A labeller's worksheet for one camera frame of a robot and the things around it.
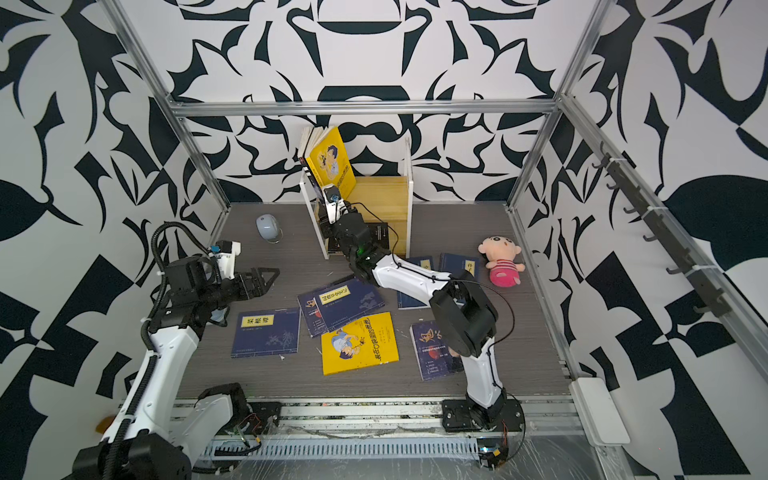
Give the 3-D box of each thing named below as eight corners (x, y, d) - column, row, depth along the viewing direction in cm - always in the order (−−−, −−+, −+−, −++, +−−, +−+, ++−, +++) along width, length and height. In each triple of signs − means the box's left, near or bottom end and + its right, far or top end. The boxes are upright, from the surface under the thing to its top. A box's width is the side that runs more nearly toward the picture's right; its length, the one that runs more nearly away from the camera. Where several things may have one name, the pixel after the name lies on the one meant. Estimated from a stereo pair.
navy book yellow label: (329, 333, 88) (328, 329, 86) (314, 300, 95) (312, 296, 93) (381, 305, 94) (381, 301, 92) (364, 276, 100) (363, 272, 98)
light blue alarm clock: (262, 246, 110) (252, 229, 103) (266, 232, 115) (258, 214, 107) (279, 246, 110) (271, 229, 103) (283, 232, 115) (275, 214, 107)
